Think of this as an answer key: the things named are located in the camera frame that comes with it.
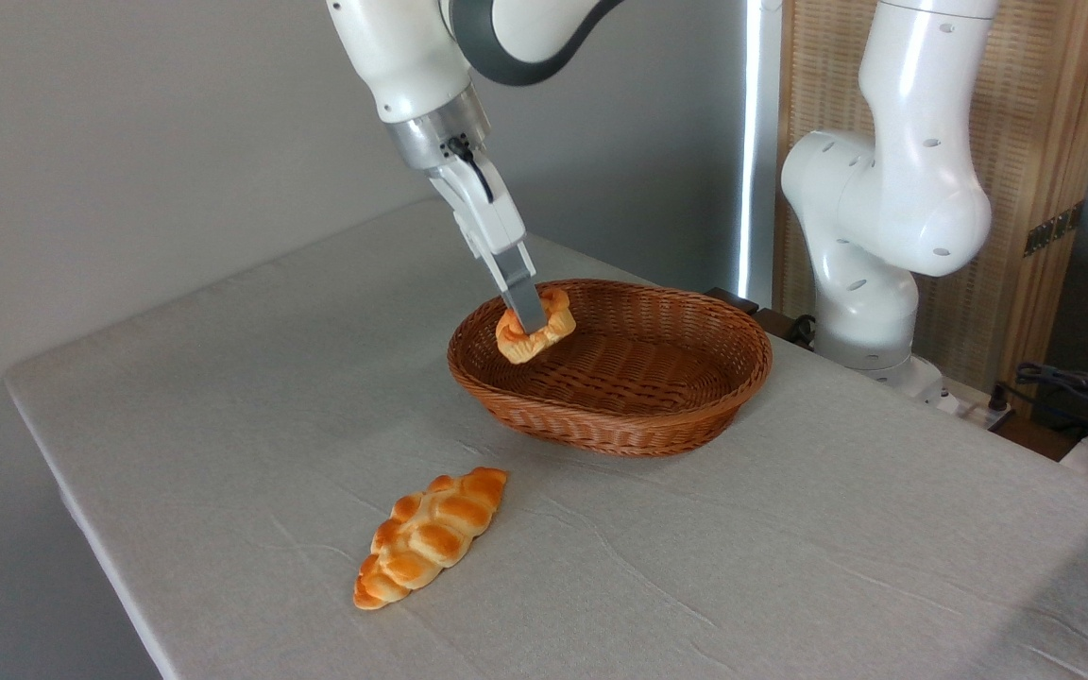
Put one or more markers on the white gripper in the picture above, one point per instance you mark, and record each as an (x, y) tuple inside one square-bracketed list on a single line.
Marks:
[(487, 212)]

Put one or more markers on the round knotted bread roll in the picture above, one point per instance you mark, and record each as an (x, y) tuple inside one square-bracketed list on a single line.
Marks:
[(518, 345)]

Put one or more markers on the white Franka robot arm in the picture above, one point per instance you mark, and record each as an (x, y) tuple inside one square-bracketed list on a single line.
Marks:
[(912, 189)]

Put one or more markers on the brown wicker oval basket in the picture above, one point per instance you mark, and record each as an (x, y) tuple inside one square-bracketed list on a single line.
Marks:
[(638, 387)]

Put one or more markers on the long braided bread loaf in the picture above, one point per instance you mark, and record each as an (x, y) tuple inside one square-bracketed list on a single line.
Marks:
[(431, 534)]

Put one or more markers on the grey-white tablecloth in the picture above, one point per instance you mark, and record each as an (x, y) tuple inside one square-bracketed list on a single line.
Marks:
[(695, 567)]

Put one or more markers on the dark metal screen hinge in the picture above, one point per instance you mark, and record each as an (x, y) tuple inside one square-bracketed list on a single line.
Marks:
[(1054, 229)]

